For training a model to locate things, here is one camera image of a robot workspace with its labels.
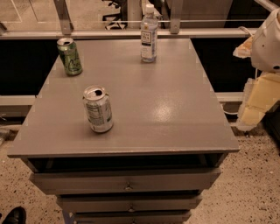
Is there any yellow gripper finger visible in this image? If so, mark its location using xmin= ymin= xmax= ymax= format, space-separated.
xmin=233 ymin=37 xmax=253 ymax=59
xmin=236 ymin=73 xmax=280 ymax=131

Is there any silver 7up soda can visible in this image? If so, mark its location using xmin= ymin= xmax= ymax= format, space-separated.
xmin=82 ymin=86 xmax=113 ymax=133

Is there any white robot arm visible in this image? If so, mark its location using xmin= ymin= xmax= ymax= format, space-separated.
xmin=233 ymin=8 xmax=280 ymax=131

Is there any green soda can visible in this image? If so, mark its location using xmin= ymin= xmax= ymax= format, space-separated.
xmin=57 ymin=38 xmax=82 ymax=75

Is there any clear plastic water bottle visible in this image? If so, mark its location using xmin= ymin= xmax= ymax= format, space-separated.
xmin=141 ymin=3 xmax=158 ymax=63

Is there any grey drawer cabinet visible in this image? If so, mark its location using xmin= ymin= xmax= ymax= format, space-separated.
xmin=7 ymin=38 xmax=241 ymax=224

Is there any black office chair base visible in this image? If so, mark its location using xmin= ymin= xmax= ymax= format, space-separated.
xmin=102 ymin=0 xmax=128 ymax=30

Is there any bottom grey drawer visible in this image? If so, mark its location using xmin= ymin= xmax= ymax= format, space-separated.
xmin=74 ymin=210 xmax=191 ymax=224

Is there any grey drawer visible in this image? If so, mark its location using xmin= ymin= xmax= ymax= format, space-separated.
xmin=74 ymin=210 xmax=191 ymax=224
xmin=30 ymin=168 xmax=221 ymax=195
xmin=57 ymin=194 xmax=202 ymax=213

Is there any middle grey drawer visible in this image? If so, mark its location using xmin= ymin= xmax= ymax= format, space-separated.
xmin=57 ymin=194 xmax=202 ymax=213

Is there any top grey drawer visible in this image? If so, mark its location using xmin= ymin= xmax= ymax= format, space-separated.
xmin=30 ymin=168 xmax=221 ymax=195

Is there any black shoe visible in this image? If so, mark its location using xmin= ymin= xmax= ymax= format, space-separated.
xmin=2 ymin=206 xmax=26 ymax=224

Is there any metal railing frame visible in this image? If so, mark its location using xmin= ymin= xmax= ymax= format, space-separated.
xmin=0 ymin=0 xmax=279 ymax=39

